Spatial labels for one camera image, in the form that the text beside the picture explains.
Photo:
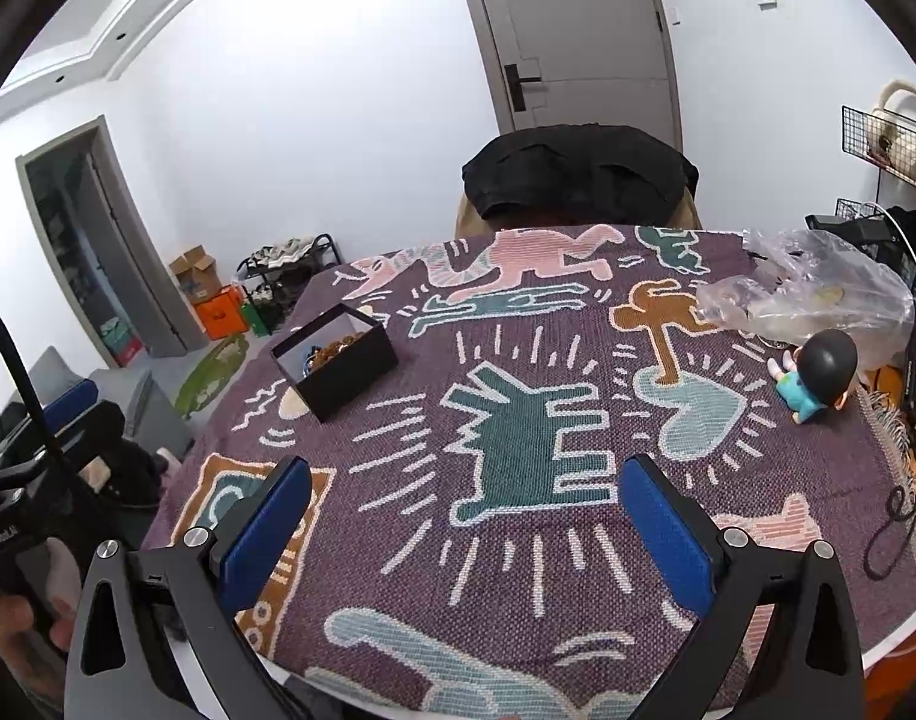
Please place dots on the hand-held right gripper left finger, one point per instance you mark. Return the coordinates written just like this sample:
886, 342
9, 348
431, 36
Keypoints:
267, 532

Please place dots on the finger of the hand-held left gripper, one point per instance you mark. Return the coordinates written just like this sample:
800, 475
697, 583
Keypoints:
69, 396

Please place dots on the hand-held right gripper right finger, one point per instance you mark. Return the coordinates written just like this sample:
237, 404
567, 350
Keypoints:
668, 540

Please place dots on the black jewelry box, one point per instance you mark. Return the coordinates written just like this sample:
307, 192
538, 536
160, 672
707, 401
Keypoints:
353, 382

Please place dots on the heap of mixed jewelry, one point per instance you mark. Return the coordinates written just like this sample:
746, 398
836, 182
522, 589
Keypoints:
338, 349

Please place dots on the person's left hand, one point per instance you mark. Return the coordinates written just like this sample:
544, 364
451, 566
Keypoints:
23, 660

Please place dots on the grey sofa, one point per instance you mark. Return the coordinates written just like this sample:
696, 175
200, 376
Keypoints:
158, 412

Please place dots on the dark cloth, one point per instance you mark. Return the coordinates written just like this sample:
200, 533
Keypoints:
131, 465

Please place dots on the green floor mat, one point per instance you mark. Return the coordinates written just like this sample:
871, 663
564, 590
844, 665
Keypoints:
210, 379

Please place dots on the orange box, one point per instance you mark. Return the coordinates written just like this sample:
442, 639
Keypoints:
222, 315

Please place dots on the cardboard box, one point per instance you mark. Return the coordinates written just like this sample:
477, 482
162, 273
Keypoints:
195, 274

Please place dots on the purple printed blanket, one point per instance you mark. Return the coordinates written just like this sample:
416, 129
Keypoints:
518, 435

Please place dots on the small cartoon figurine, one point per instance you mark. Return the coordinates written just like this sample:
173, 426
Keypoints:
826, 364

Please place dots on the row of shoes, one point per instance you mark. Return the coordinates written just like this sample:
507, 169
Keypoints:
282, 251

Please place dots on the black shoe rack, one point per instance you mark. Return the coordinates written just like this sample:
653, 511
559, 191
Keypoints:
327, 255

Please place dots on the clear plastic bag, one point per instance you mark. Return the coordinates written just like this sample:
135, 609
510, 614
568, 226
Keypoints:
818, 292

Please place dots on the black jacket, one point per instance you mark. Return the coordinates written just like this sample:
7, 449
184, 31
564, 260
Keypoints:
578, 172

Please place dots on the white handbag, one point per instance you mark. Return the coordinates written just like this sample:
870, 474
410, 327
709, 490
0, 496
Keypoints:
904, 142

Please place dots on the grey door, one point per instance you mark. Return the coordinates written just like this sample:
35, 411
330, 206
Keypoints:
585, 30

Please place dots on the grey doorway frame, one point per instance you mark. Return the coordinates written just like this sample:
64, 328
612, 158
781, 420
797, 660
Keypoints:
128, 240

